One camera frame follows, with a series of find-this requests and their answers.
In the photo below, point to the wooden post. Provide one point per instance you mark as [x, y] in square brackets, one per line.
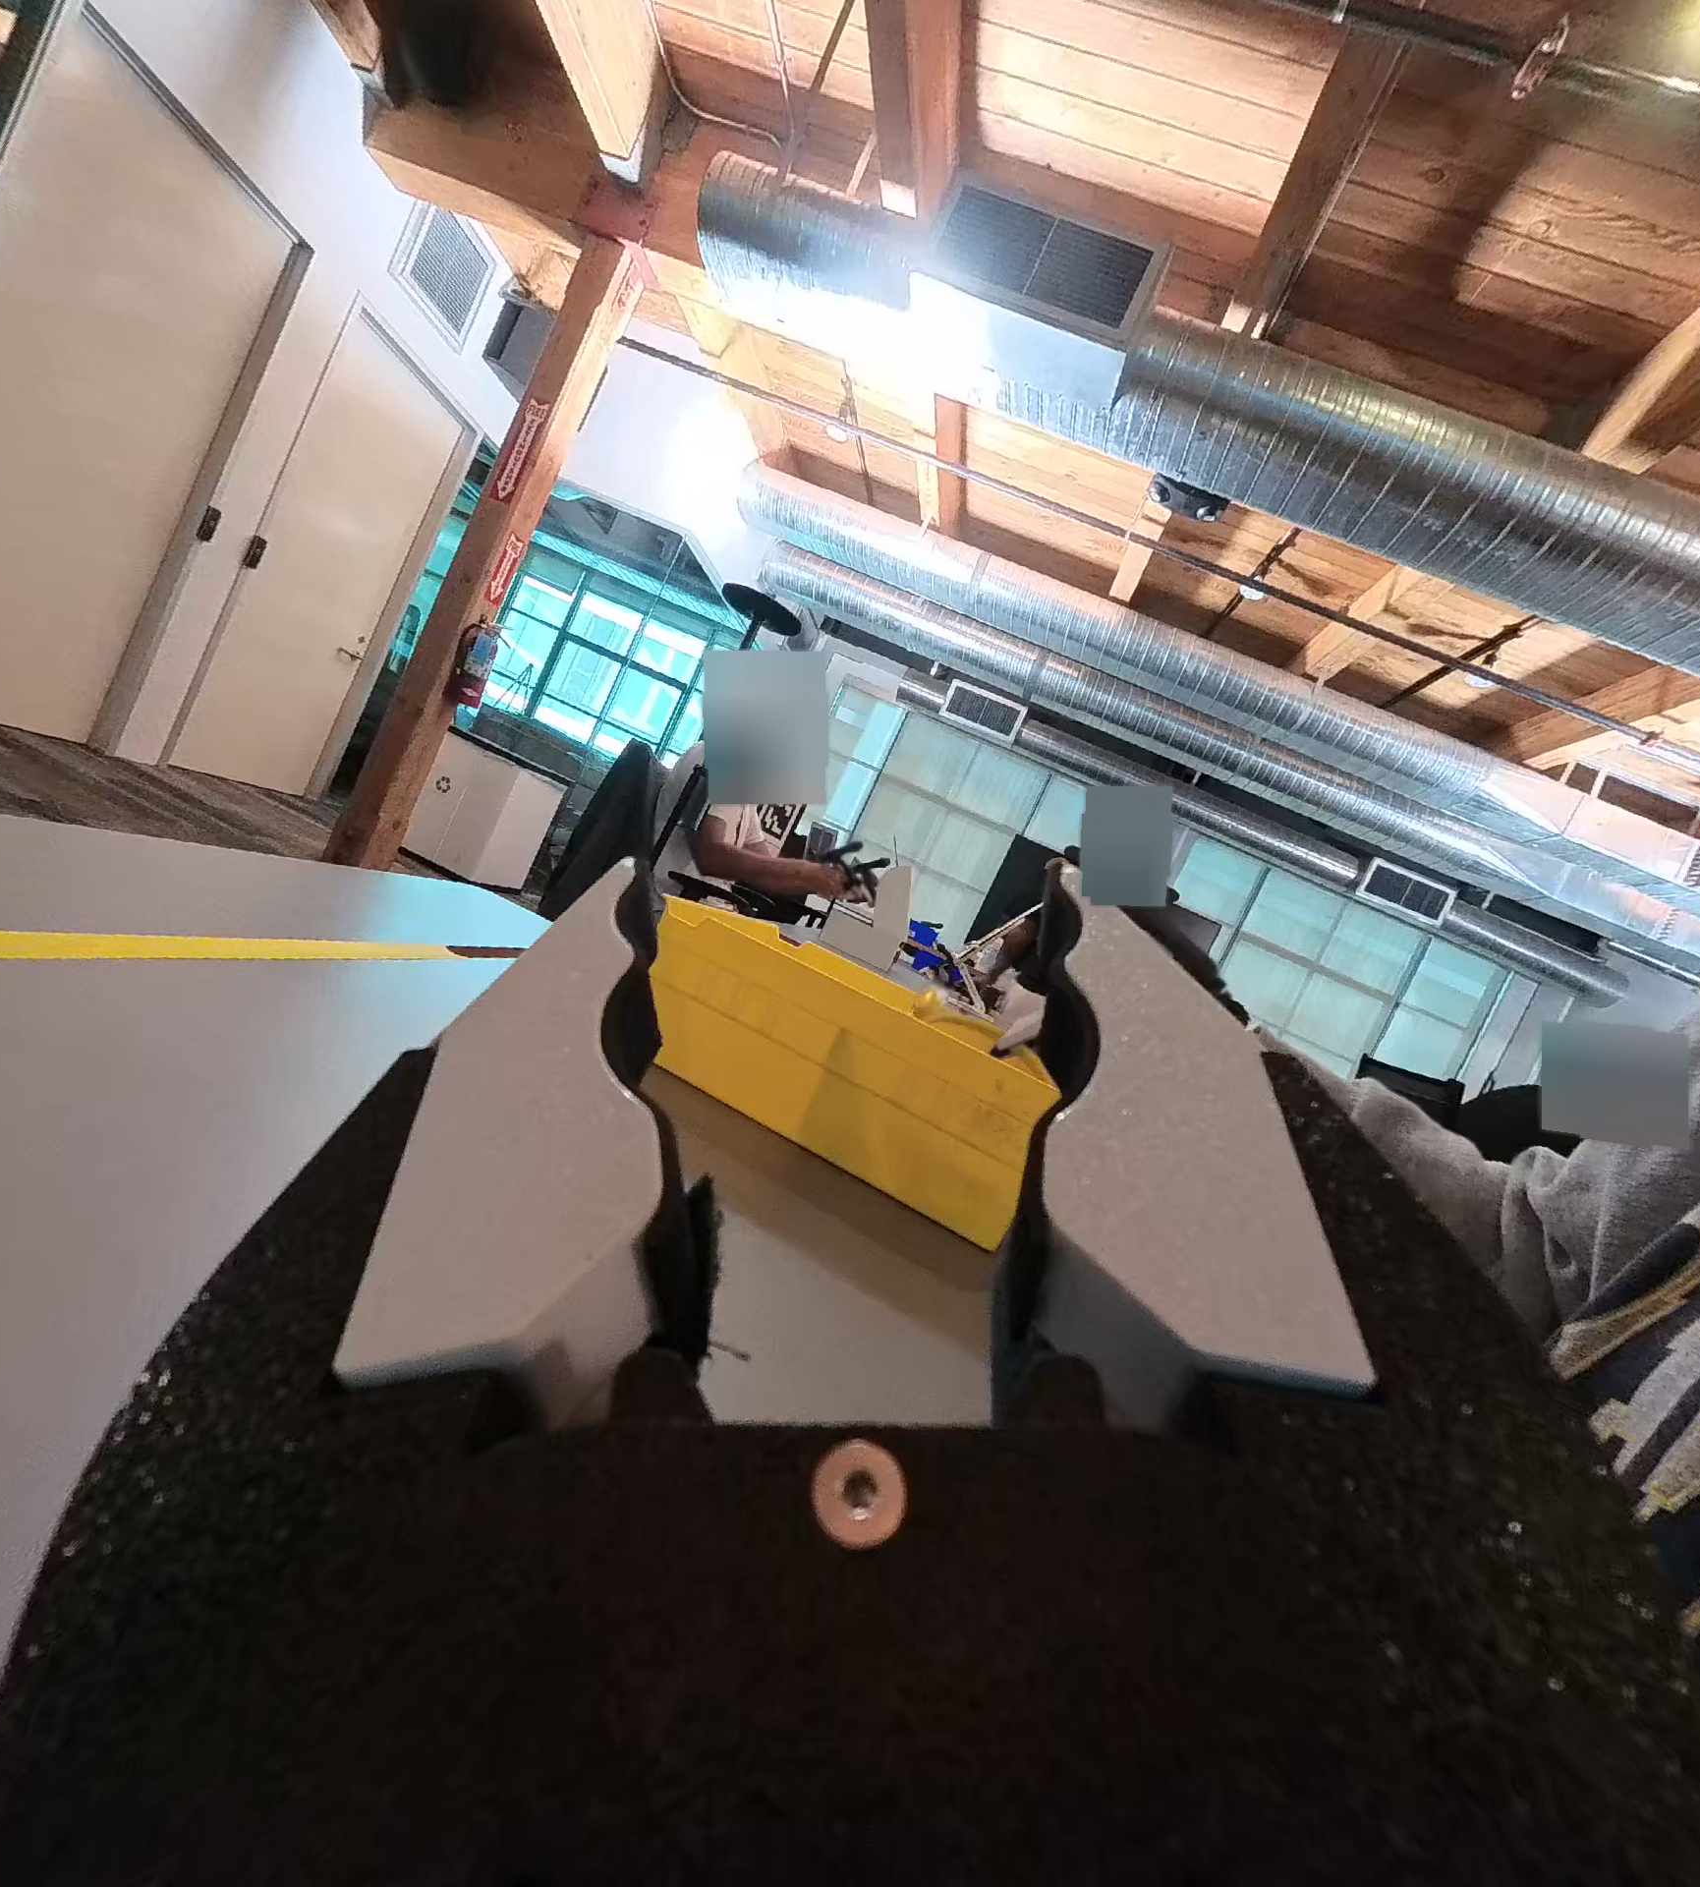
[423, 708]

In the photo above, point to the red vertical sign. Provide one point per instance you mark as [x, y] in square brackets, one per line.
[504, 573]
[519, 451]

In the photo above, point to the white cabinet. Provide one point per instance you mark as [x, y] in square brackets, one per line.
[482, 810]

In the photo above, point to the black duct grille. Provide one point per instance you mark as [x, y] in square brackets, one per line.
[1050, 258]

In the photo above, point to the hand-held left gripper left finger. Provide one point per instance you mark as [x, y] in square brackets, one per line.
[496, 1180]

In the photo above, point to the black office chair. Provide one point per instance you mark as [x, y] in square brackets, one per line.
[614, 826]

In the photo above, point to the white door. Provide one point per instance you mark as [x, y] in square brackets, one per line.
[319, 590]
[83, 443]

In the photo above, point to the black wall speaker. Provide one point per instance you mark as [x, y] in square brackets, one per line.
[519, 339]

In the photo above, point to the wall vent grille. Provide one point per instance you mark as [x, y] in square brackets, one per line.
[445, 274]

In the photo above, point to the red fire extinguisher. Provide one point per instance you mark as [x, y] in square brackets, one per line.
[474, 671]

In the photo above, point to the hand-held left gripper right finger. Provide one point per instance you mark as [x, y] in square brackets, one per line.
[1203, 1180]

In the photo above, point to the yellow plastic bin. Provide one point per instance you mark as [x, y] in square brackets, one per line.
[820, 1070]
[790, 987]
[849, 1143]

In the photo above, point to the large silver air duct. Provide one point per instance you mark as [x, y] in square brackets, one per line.
[1455, 486]

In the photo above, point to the yellow tape strip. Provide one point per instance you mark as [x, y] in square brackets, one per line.
[201, 944]

